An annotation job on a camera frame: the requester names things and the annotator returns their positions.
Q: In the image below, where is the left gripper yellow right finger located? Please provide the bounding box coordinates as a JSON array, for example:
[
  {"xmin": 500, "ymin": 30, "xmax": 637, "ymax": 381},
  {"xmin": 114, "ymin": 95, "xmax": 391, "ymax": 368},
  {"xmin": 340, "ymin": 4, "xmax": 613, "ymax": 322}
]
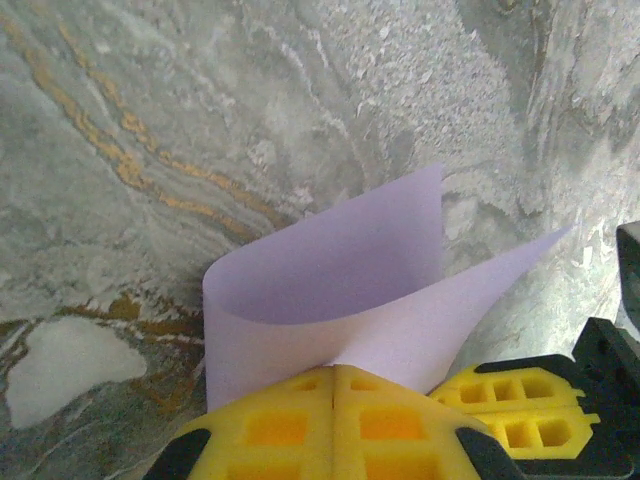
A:
[{"xmin": 333, "ymin": 364, "xmax": 524, "ymax": 480}]

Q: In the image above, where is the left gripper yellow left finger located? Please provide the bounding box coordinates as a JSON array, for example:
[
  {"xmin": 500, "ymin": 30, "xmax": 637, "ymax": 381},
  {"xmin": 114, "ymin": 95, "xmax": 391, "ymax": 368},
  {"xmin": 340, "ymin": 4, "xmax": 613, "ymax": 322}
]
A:
[{"xmin": 144, "ymin": 364, "xmax": 335, "ymax": 480}]

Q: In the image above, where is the purple square paper sheet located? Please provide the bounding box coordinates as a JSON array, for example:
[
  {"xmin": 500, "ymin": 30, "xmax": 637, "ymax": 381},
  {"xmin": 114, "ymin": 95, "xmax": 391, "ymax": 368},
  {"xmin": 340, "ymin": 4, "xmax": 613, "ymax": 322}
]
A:
[{"xmin": 202, "ymin": 162, "xmax": 576, "ymax": 411}]

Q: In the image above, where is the marble patterned table cover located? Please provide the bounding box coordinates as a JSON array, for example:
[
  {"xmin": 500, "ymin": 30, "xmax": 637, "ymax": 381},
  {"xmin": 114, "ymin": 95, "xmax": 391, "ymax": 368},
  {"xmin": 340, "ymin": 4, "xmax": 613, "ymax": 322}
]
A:
[{"xmin": 0, "ymin": 0, "xmax": 640, "ymax": 480}]

